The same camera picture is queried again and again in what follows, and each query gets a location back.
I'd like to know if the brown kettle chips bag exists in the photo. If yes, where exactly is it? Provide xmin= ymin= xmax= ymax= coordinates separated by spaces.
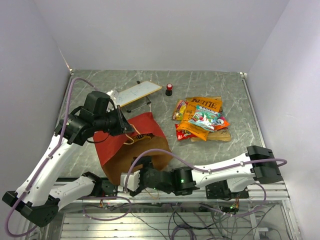
xmin=190 ymin=96 xmax=232 ymax=142

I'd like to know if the red snack packet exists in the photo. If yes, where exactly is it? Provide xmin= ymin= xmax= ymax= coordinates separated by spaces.
xmin=175 ymin=124 xmax=197 ymax=141

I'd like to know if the yellow M&Ms bag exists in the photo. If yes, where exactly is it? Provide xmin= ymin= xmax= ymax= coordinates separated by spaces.
xmin=132 ymin=133 xmax=154 ymax=142

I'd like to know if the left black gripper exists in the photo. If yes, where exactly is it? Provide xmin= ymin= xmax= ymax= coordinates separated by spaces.
xmin=93 ymin=104 xmax=135 ymax=136

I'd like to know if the teal mint candy bag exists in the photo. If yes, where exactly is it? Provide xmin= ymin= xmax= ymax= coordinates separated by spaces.
xmin=188 ymin=105 xmax=221 ymax=132

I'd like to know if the aluminium rail frame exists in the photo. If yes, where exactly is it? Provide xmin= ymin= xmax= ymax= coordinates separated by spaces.
xmin=27 ymin=182 xmax=301 ymax=240

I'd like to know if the yellow orange snack packet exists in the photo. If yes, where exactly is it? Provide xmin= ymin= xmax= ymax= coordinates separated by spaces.
xmin=177 ymin=97 xmax=223 ymax=141

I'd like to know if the red black stamp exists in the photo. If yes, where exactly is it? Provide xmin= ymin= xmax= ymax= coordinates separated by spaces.
xmin=165 ymin=83 xmax=173 ymax=96

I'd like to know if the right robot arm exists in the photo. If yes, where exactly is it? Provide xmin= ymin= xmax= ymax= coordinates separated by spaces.
xmin=129 ymin=145 xmax=286 ymax=199

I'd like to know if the orange Foxs fruits candy bag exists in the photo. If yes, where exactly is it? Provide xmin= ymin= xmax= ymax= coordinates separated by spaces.
xmin=172 ymin=99 xmax=188 ymax=121

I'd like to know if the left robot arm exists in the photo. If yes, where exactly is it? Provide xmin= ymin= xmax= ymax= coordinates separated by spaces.
xmin=2 ymin=91 xmax=134 ymax=228

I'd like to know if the red paper bag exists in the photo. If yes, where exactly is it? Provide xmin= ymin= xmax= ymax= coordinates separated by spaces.
xmin=93 ymin=112 xmax=171 ymax=185

